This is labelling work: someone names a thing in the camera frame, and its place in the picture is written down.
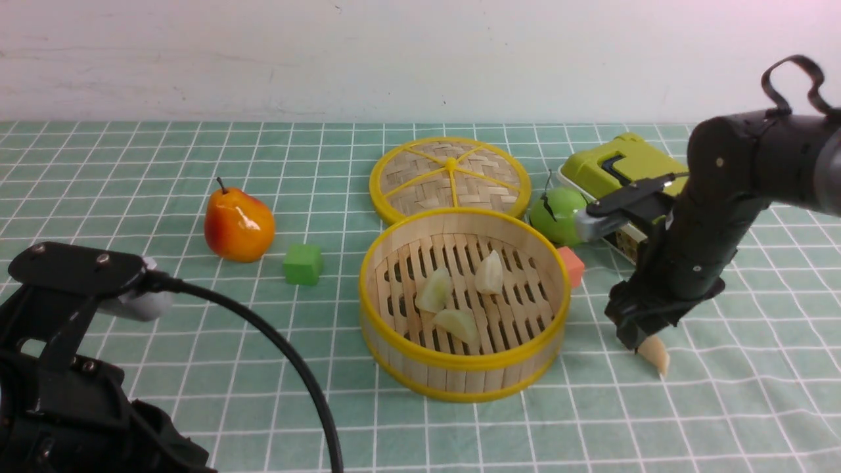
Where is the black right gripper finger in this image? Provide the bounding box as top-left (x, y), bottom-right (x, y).
top-left (616, 321), bottom-right (650, 353)

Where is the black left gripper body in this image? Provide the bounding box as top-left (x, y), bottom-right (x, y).
top-left (2, 242), bottom-right (145, 421)

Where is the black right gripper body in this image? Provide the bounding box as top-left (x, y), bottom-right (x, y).
top-left (604, 263), bottom-right (726, 336)

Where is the white dumpling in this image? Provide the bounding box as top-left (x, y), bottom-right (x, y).
top-left (474, 250), bottom-right (504, 294)
top-left (636, 335), bottom-right (671, 379)

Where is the pale dumpling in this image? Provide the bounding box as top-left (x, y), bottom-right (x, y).
top-left (432, 309), bottom-right (480, 344)

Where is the greenish dumpling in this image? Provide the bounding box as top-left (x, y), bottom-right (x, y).
top-left (415, 267), bottom-right (453, 313)

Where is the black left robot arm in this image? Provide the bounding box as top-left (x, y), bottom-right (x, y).
top-left (2, 242), bottom-right (208, 472)

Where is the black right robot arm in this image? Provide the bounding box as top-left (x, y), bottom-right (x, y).
top-left (587, 111), bottom-right (839, 350)

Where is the bamboo steamer tray yellow rim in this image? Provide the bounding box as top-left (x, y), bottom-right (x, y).
top-left (359, 208), bottom-right (572, 402)

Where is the woven bamboo steamer lid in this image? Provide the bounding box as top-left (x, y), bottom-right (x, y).
top-left (369, 137), bottom-right (532, 225)

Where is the orange cube block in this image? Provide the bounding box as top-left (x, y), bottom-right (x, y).
top-left (557, 246), bottom-right (585, 288)

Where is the green apple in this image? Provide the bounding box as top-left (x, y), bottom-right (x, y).
top-left (526, 171), bottom-right (587, 246)

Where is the green lidded white box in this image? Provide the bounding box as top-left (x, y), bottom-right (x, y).
top-left (558, 132), bottom-right (688, 263)

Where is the orange red pear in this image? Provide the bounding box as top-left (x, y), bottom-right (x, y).
top-left (204, 177), bottom-right (276, 263)

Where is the green cube block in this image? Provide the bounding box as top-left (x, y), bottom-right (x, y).
top-left (283, 243), bottom-right (324, 286)

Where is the black camera cable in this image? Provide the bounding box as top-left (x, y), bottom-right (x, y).
top-left (141, 271), bottom-right (345, 473)

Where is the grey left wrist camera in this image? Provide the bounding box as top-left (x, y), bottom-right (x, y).
top-left (96, 288), bottom-right (173, 323)

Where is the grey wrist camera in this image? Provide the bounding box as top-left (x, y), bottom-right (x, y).
top-left (574, 210), bottom-right (631, 242)
top-left (96, 288), bottom-right (173, 323)

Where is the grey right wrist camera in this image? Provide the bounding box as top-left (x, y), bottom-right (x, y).
top-left (574, 210), bottom-right (631, 242)

